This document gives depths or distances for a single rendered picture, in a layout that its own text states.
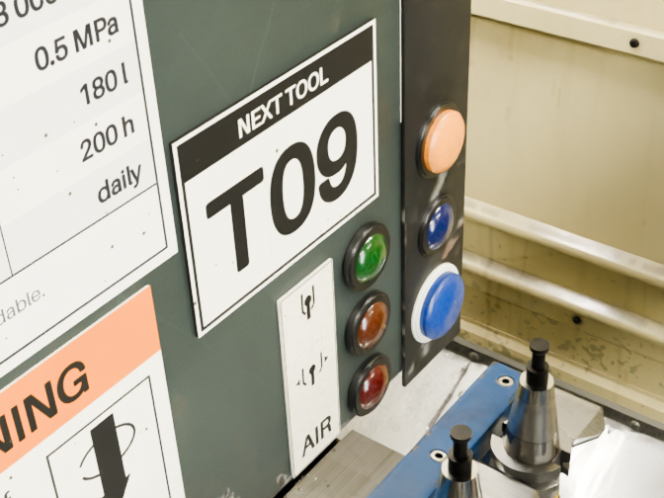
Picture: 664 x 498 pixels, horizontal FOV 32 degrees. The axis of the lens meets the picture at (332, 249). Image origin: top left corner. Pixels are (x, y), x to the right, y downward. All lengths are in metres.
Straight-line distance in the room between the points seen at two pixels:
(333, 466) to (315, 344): 0.94
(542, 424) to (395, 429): 0.67
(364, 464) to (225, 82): 1.05
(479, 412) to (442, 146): 0.53
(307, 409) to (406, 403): 1.13
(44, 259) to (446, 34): 0.19
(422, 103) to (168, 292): 0.13
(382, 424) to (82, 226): 1.27
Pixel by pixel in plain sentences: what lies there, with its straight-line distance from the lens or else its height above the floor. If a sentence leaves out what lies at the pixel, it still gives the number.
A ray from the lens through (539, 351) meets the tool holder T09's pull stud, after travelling 0.85.
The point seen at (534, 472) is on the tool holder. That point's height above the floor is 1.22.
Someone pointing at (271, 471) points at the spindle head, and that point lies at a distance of 0.43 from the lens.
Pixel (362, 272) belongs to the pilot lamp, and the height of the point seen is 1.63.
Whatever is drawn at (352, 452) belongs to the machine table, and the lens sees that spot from 1.37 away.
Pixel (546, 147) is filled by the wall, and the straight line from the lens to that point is 1.34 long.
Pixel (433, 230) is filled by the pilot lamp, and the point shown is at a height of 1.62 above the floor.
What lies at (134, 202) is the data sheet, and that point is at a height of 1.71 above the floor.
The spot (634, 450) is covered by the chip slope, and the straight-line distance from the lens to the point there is 1.48.
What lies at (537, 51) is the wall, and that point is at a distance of 1.29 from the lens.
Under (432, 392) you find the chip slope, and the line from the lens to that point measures 1.56.
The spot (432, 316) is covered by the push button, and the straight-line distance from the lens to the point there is 0.48.
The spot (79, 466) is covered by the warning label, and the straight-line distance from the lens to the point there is 0.35.
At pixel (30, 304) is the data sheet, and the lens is 0.30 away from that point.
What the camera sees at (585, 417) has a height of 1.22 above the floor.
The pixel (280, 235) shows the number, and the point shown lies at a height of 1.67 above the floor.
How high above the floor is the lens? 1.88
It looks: 35 degrees down
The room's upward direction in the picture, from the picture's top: 3 degrees counter-clockwise
